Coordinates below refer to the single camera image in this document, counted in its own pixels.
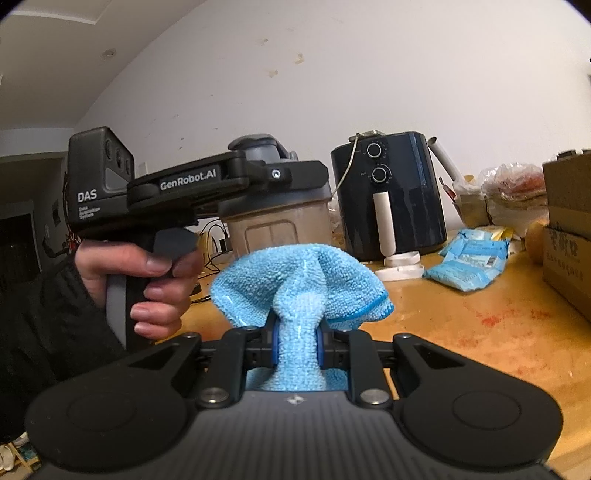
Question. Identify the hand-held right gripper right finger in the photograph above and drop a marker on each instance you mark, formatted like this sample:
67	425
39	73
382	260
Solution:
318	346

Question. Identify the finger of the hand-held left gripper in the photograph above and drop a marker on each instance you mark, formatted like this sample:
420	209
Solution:
295	177

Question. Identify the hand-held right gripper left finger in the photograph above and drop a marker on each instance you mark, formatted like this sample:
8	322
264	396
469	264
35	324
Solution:
275	346

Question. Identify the grey lid shaker bottle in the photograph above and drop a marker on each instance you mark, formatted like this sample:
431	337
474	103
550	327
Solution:
277	226

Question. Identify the blue microfibre cloth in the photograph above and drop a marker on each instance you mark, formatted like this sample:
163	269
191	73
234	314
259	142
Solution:
300	277

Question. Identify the person's left forearm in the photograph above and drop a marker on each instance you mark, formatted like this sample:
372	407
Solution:
46	332

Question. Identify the person's left hand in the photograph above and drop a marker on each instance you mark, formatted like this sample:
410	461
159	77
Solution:
124	261

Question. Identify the flat grey device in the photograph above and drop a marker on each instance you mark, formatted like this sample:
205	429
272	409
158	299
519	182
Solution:
369	134

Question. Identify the dark blue air fryer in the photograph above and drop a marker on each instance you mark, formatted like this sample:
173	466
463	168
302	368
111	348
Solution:
411	207

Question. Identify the white tube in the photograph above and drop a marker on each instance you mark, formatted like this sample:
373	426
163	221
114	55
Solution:
445	159

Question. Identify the blue snack packet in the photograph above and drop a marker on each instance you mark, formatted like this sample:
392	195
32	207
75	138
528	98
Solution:
466	274
475	242

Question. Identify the yellow snack packet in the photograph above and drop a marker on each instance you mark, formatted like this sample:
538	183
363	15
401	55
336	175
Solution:
508	235

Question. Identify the clear bag with red food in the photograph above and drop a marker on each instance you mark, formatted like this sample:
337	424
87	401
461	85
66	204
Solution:
517	189

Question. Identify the round brown fruit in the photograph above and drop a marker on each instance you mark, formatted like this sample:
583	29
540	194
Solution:
537	242

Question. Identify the printed cardboard box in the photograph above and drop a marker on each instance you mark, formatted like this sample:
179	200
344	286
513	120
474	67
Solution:
570	263

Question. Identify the plain cardboard box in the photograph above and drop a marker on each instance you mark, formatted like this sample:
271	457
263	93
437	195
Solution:
570	189

